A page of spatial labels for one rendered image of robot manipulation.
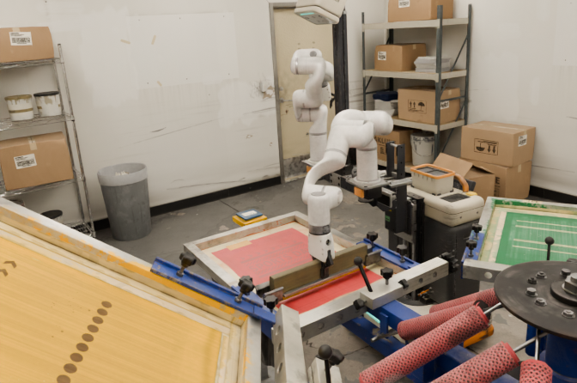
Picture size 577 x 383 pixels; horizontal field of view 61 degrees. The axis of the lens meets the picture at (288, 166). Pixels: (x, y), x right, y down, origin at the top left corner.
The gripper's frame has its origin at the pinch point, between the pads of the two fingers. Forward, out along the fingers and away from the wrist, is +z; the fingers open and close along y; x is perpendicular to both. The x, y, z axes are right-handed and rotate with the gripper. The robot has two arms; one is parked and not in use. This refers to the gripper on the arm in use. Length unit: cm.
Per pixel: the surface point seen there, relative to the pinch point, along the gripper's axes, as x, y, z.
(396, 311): 0.7, -37.3, -2.4
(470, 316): 13, -71, -23
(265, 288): 21.5, 2.2, 0.3
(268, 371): -18, 80, 100
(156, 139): -59, 367, 17
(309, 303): 10.1, -6.6, 6.1
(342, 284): -6.1, -3.8, 6.0
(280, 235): -11.8, 47.1, 5.7
